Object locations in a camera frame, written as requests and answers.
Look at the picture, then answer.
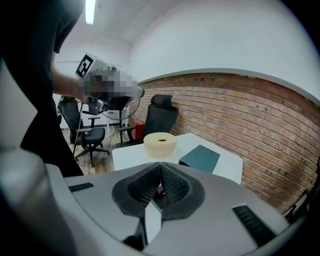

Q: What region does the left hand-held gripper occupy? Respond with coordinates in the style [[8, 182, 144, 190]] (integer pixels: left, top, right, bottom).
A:
[[74, 51, 146, 117]]

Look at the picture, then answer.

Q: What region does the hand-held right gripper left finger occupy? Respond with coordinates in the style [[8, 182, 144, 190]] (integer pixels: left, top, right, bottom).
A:
[[46, 161, 161, 252]]

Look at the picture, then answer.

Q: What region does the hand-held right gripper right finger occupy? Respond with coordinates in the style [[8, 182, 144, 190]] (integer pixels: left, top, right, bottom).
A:
[[142, 161, 292, 256]]

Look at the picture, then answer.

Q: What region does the dark teal box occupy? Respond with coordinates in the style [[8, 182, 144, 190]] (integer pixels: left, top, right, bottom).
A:
[[178, 144, 222, 175]]

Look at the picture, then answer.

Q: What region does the person's left forearm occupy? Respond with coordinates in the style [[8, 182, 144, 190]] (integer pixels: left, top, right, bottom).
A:
[[51, 53, 89, 105]]

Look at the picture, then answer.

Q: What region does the red box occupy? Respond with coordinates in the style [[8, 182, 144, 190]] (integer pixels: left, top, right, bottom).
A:
[[134, 119, 146, 140]]

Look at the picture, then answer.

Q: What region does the black office chair with headrest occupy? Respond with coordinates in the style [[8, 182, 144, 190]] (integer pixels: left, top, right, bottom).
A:
[[112, 94, 180, 151]]

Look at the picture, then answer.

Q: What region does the white table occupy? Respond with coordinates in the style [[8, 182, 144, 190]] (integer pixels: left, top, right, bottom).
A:
[[111, 132, 244, 186]]

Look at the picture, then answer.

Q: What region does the cream tape roll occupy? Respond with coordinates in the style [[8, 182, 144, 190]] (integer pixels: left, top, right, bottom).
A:
[[143, 132, 179, 159]]

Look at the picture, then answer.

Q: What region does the ceiling tube light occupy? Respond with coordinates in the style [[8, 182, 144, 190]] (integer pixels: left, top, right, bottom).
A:
[[85, 0, 97, 25]]

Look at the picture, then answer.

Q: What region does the person's black shirt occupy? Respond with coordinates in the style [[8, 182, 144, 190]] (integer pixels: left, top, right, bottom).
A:
[[0, 0, 86, 177]]

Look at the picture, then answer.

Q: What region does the black pedestal fan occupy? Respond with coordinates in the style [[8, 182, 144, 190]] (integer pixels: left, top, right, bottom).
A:
[[101, 96, 142, 121]]

